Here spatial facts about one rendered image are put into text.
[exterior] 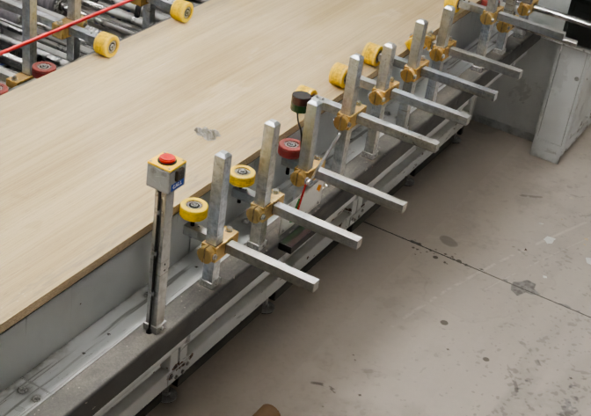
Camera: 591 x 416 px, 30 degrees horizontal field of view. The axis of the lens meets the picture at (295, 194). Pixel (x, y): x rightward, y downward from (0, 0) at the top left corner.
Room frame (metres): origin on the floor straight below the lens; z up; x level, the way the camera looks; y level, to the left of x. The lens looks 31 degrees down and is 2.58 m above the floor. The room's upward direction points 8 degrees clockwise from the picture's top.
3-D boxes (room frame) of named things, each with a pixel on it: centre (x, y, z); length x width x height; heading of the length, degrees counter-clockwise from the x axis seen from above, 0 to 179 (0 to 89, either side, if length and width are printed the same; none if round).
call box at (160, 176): (2.32, 0.32, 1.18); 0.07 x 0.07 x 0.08; 64
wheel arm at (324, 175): (2.98, -0.14, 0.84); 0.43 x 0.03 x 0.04; 64
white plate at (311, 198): (2.96, -0.03, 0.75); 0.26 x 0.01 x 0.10; 154
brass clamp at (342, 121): (3.24, -0.14, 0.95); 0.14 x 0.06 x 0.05; 154
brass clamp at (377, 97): (3.47, -0.25, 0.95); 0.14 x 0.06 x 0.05; 154
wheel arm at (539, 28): (4.35, -0.76, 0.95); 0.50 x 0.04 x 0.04; 64
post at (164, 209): (2.32, 0.32, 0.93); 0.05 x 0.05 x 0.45; 64
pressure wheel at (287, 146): (3.07, 0.04, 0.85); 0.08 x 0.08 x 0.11
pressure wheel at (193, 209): (2.63, 0.28, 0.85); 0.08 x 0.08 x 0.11
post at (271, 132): (2.77, 0.09, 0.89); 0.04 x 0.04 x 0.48; 64
